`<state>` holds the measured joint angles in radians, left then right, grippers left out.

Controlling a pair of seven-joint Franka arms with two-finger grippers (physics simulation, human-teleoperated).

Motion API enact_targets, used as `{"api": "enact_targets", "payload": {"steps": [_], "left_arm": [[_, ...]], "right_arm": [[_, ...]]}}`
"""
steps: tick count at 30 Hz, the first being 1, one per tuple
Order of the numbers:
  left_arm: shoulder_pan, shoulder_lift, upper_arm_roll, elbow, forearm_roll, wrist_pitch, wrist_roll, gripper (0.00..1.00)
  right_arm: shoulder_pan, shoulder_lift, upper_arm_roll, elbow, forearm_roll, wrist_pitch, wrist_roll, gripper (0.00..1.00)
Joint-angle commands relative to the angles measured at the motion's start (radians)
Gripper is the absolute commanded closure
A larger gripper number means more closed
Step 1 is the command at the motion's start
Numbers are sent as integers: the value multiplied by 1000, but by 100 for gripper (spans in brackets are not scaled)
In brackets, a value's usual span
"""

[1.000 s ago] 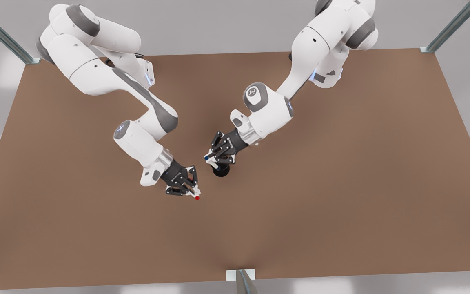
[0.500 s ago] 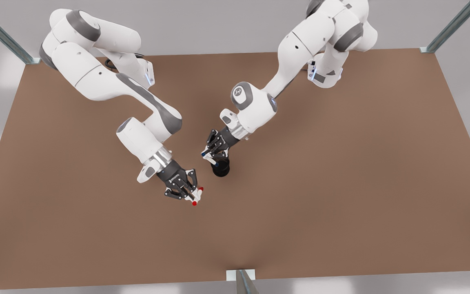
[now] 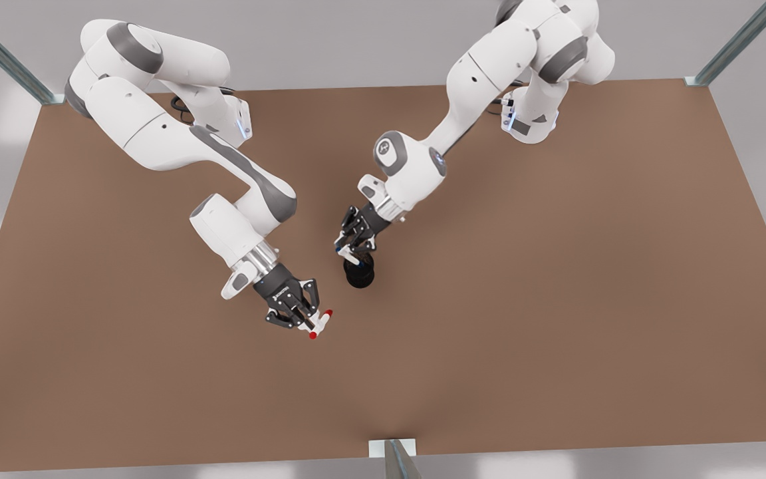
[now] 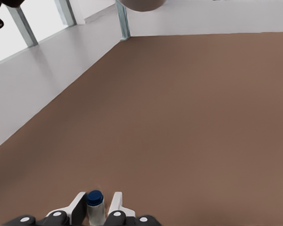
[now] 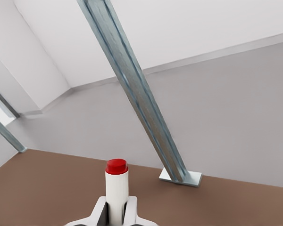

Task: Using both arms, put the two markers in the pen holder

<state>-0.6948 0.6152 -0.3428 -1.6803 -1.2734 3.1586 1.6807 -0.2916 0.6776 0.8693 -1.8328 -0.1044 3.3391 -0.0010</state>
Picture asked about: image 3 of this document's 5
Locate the white pen with blue ends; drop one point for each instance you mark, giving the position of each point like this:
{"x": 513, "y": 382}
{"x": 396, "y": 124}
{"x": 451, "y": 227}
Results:
{"x": 350, "y": 255}

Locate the white pen with red ends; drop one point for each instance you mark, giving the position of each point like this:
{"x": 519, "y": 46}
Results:
{"x": 320, "y": 322}

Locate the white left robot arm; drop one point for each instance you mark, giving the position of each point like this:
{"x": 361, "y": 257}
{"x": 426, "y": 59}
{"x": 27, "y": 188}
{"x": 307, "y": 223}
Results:
{"x": 489, "y": 60}

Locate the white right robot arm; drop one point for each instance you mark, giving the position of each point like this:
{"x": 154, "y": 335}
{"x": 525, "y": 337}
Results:
{"x": 157, "y": 133}

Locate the black pen holder cup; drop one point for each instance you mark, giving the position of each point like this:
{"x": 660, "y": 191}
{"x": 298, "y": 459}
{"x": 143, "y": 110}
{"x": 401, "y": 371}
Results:
{"x": 360, "y": 274}

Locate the silver frame post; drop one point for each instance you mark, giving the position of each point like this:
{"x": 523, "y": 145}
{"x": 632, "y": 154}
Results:
{"x": 396, "y": 459}
{"x": 4, "y": 60}
{"x": 735, "y": 43}

